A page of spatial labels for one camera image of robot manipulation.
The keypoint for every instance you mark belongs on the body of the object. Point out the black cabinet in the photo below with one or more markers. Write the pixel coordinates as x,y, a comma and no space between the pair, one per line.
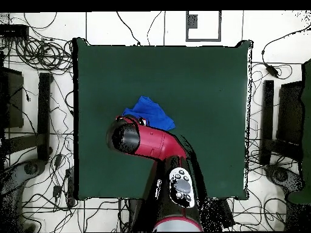
14,102
290,114

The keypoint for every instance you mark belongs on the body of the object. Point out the black power strip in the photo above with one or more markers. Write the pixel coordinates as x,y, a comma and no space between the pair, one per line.
228,213
70,187

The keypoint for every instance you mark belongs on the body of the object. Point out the dark green table cloth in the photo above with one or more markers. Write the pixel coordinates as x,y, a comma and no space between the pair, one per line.
194,85

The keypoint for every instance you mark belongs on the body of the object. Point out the grey stand foot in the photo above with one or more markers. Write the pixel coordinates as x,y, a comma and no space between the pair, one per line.
281,176
14,179

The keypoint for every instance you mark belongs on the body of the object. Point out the long black stand bar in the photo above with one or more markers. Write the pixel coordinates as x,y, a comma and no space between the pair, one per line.
43,116
267,121

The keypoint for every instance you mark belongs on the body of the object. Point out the grey square floor frame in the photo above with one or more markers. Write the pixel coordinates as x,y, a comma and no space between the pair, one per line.
192,21

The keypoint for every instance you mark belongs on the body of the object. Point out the black power adapter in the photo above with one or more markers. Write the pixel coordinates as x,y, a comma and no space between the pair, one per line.
272,70

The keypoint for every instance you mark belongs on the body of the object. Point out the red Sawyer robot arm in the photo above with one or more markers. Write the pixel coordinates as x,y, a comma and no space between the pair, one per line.
155,143

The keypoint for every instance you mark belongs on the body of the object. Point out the small black adapter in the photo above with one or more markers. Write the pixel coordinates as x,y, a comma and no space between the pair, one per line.
56,191

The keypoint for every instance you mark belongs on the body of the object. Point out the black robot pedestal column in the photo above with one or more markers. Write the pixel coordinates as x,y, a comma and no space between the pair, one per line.
138,218

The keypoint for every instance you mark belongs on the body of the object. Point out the black electronics box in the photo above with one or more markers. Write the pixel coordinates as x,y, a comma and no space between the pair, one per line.
13,31

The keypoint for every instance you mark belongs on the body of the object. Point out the blue shirt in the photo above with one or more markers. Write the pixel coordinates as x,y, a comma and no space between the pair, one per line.
150,111

